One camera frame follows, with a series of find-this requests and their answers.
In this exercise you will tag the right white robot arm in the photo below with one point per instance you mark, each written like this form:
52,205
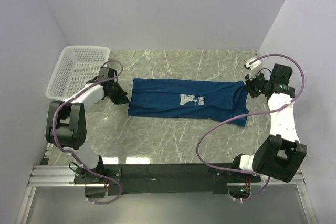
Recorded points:
281,154

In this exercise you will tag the white plastic basket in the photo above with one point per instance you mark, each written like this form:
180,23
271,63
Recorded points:
75,66

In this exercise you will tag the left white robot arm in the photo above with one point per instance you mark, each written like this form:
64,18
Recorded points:
66,123

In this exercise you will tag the blue printed t-shirt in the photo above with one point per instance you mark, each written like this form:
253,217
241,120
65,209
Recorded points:
174,98

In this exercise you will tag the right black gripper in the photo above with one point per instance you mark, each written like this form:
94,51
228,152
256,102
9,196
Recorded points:
252,87

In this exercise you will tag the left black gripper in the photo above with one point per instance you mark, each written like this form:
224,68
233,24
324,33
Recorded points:
118,95

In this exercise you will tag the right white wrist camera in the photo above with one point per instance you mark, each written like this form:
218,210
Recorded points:
254,65

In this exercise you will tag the black base beam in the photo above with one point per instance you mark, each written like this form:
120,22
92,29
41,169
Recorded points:
175,178

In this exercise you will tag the aluminium frame rail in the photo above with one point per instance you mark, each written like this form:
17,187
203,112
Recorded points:
52,176

